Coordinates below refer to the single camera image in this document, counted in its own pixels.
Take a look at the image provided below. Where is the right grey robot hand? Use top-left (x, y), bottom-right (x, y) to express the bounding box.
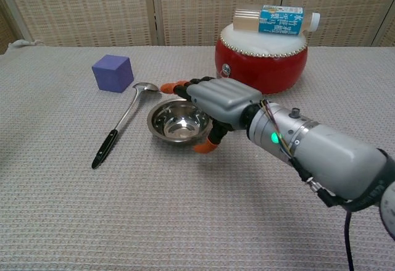
top-left (160, 77), bottom-right (264, 154)

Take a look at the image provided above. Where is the red drum with white skin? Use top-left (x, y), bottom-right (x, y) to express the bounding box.
top-left (215, 22), bottom-right (309, 95)

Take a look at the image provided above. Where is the woven folding screen panel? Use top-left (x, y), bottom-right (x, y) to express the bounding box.
top-left (277, 0), bottom-right (395, 48)
top-left (152, 0), bottom-right (286, 47)
top-left (0, 0), bottom-right (158, 48)

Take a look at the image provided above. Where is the plastic bottle with blue label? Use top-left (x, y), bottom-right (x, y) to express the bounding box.
top-left (231, 4), bottom-right (322, 36)

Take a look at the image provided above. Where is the purple foam cube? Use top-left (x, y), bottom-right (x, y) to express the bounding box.
top-left (91, 54), bottom-right (135, 94)

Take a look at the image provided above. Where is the grey waffle-weave tablecloth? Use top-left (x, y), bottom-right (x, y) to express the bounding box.
top-left (0, 39), bottom-right (395, 271)

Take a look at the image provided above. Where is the steel ladle with black handle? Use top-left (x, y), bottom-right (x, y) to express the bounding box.
top-left (91, 81), bottom-right (162, 170)

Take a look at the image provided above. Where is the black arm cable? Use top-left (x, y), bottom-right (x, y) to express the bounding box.
top-left (308, 178), bottom-right (359, 271)

